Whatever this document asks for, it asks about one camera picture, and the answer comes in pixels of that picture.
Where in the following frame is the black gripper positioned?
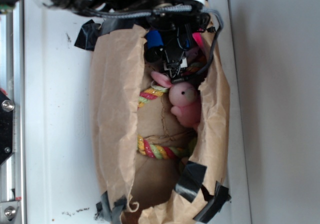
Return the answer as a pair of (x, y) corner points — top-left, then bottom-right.
(146, 0), (209, 32)

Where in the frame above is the blue rectangular block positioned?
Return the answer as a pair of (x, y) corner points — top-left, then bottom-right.
(145, 30), (164, 49)

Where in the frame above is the black foam microphone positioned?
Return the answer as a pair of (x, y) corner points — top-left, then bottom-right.
(144, 46), (163, 63)

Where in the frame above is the pink plush bunny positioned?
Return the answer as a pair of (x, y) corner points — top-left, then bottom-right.
(151, 71), (202, 131)

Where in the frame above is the brown paper bag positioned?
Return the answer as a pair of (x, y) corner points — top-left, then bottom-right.
(73, 8), (232, 224)

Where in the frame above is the grey braided cable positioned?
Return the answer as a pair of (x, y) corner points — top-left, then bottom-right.
(82, 4), (225, 85)

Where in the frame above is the multicolour rope ring toy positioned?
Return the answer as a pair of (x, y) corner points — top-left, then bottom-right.
(137, 73), (197, 160)

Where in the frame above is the aluminium frame rail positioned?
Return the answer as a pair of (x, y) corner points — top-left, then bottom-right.
(0, 2), (26, 224)

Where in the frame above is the black metal bracket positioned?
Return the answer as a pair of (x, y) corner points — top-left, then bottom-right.
(0, 88), (15, 166)

